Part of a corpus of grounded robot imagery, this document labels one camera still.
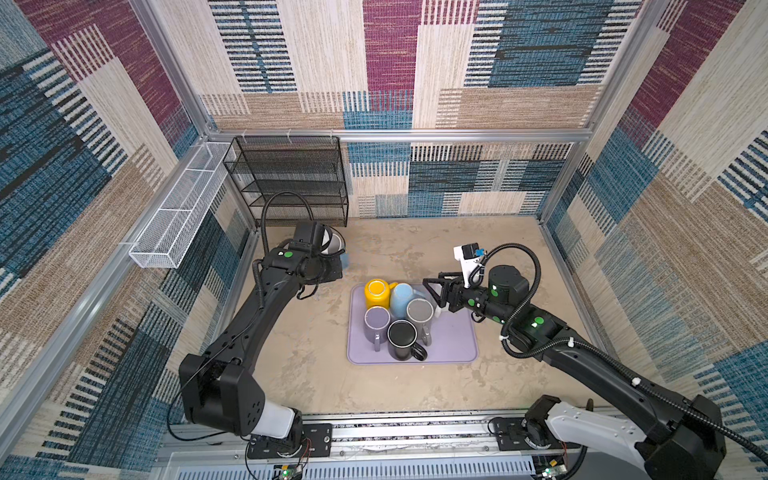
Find grey ceramic mug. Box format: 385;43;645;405
406;298;435;347

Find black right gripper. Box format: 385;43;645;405
422;270;510;326

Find black ceramic mug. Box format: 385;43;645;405
387;320;428;362

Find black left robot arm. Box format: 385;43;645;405
179;221;344;443

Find lavender plastic tray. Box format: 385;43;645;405
347;284;478;366

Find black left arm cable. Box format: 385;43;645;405
260;191;316;259

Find yellow round mug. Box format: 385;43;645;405
364;279;398;309

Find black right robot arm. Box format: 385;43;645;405
423;265;727;479

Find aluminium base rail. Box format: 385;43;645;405
150;409;646;479

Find light blue plain mug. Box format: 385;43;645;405
389;283;416;319

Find white wire mesh basket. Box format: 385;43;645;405
129;142;229;269

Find black wire shelf rack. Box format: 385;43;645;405
224;136;349;226

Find lavender ceramic mug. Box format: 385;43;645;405
363;306;391;352

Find blue floral dotted mug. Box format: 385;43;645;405
321;227;349;270

